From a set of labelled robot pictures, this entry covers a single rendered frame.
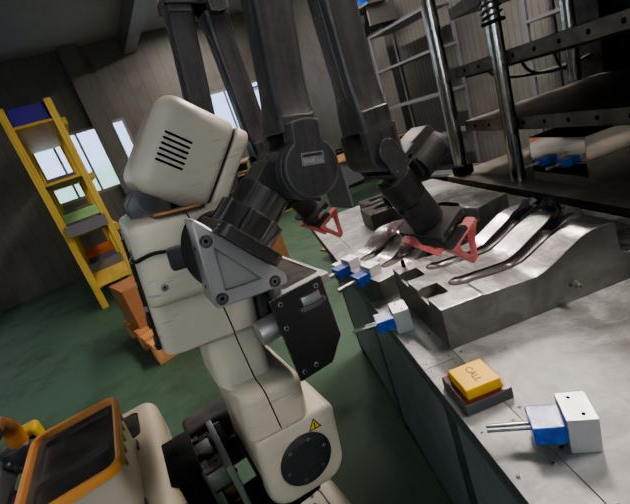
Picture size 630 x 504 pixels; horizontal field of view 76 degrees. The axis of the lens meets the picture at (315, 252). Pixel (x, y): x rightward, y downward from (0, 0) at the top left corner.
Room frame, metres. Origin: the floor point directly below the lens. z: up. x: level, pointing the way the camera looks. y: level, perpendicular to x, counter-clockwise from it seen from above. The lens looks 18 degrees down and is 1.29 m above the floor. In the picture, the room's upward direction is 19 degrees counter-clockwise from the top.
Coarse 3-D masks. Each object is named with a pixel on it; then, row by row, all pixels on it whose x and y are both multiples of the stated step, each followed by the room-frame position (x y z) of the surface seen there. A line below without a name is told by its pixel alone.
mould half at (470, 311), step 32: (576, 224) 0.73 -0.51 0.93; (608, 224) 0.69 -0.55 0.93; (448, 256) 0.90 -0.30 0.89; (480, 256) 0.84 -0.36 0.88; (544, 256) 0.72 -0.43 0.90; (576, 256) 0.69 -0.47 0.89; (608, 256) 0.69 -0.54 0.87; (416, 288) 0.78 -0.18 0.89; (448, 288) 0.74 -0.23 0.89; (480, 288) 0.70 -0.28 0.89; (512, 288) 0.68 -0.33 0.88; (544, 288) 0.68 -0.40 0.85; (576, 288) 0.69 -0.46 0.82; (448, 320) 0.67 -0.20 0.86; (480, 320) 0.67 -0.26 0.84; (512, 320) 0.68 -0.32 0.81
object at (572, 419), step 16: (560, 400) 0.42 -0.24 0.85; (576, 400) 0.41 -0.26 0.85; (528, 416) 0.42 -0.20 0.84; (544, 416) 0.42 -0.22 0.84; (560, 416) 0.41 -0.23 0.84; (576, 416) 0.39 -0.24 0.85; (592, 416) 0.38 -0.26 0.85; (496, 432) 0.43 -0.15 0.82; (544, 432) 0.40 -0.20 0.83; (560, 432) 0.39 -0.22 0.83; (576, 432) 0.38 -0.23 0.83; (592, 432) 0.38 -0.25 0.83; (576, 448) 0.39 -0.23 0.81; (592, 448) 0.38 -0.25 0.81
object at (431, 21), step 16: (432, 0) 2.00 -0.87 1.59; (560, 0) 2.08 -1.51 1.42; (432, 16) 2.00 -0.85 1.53; (432, 32) 2.00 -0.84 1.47; (432, 48) 2.02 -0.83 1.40; (576, 48) 2.05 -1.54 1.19; (576, 64) 2.05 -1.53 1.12; (448, 80) 2.00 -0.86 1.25; (576, 80) 2.05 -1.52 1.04; (448, 96) 2.00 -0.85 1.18; (448, 112) 2.01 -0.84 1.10; (448, 128) 2.03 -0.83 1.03; (464, 160) 2.00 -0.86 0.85
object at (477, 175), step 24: (480, 168) 2.01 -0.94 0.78; (504, 168) 1.86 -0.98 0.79; (528, 168) 1.73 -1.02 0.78; (504, 192) 1.60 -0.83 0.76; (528, 192) 1.45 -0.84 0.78; (552, 192) 1.34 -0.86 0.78; (576, 192) 1.27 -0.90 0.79; (600, 192) 1.20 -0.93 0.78; (624, 192) 1.14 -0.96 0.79; (624, 216) 1.05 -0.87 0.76
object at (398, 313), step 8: (392, 304) 0.82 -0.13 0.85; (400, 304) 0.81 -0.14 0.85; (384, 312) 0.82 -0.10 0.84; (392, 312) 0.79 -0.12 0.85; (400, 312) 0.78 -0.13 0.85; (408, 312) 0.78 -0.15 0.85; (376, 320) 0.80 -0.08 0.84; (384, 320) 0.79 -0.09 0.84; (392, 320) 0.78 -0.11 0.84; (400, 320) 0.78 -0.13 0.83; (408, 320) 0.78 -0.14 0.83; (360, 328) 0.81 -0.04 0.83; (368, 328) 0.80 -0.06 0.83; (384, 328) 0.78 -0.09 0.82; (392, 328) 0.78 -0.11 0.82; (400, 328) 0.78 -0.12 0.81; (408, 328) 0.78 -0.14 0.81
